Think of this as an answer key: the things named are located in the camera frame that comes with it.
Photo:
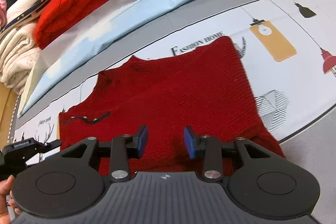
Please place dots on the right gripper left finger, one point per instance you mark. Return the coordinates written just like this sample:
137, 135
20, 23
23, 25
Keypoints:
123, 148

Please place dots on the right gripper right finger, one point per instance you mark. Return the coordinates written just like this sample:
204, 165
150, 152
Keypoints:
207, 148

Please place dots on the dark red knit sweater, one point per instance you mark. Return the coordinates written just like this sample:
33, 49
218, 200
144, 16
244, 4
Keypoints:
206, 89

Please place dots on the left hand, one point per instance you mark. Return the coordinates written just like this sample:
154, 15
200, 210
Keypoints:
6, 200

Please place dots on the wooden headboard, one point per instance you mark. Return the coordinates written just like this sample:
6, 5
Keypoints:
8, 101

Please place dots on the cream folded quilt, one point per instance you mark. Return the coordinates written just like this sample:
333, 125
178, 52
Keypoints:
18, 56

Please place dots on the printed deer bed sheet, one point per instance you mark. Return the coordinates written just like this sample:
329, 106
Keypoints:
287, 48

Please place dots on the white pink folded garment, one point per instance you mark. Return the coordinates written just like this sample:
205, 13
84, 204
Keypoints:
3, 8

